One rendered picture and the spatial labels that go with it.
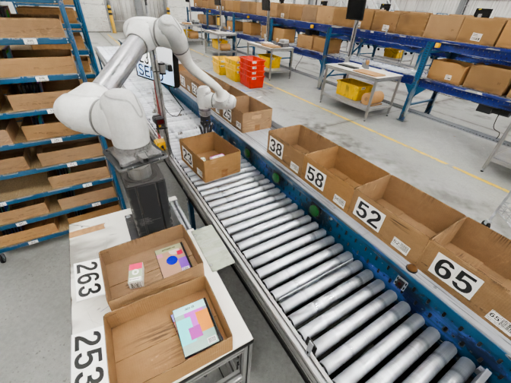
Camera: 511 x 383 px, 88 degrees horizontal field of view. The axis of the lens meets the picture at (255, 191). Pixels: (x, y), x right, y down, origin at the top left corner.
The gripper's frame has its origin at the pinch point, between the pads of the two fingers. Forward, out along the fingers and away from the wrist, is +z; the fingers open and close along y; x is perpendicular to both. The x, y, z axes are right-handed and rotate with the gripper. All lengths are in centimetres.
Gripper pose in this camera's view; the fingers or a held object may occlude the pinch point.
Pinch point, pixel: (206, 139)
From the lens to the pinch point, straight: 219.9
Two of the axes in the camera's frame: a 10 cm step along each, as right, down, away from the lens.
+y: -8.5, 2.7, -4.4
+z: -0.5, 8.1, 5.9
